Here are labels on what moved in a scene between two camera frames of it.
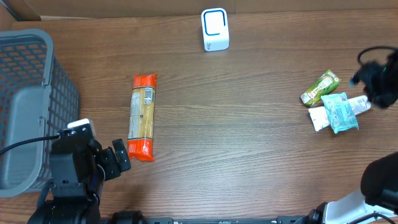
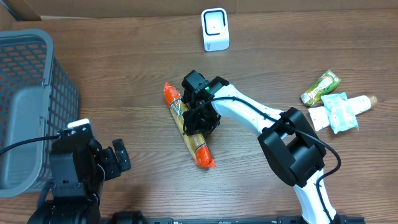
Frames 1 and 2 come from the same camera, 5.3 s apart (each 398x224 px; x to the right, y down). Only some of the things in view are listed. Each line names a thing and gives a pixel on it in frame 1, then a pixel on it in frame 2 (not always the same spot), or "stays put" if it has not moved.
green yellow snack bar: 327,83 stays put
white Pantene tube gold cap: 319,118 stays put
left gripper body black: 109,160 stays put
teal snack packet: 341,116 stays put
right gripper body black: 381,86 → 205,122
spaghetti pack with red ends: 142,109 → 196,143
